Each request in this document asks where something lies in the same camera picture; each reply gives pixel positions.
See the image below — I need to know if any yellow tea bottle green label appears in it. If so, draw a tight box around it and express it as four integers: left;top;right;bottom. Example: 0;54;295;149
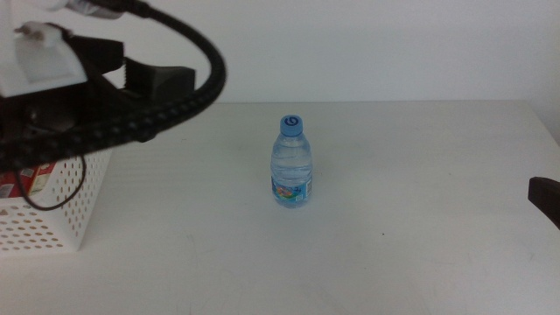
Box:
19;161;59;197

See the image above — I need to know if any clear water bottle blue cap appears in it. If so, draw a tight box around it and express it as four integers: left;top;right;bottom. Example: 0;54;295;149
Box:
269;114;313;209

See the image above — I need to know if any white perforated plastic basket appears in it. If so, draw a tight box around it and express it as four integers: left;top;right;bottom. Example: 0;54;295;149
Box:
0;148;113;255

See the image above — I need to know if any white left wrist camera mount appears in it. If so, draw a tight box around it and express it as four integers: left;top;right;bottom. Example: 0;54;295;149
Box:
0;0;89;98

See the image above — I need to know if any thick braided black cable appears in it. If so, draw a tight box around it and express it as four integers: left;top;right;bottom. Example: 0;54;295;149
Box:
0;0;228;172

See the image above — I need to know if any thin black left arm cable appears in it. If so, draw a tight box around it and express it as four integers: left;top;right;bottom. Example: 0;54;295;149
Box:
16;153;88;212

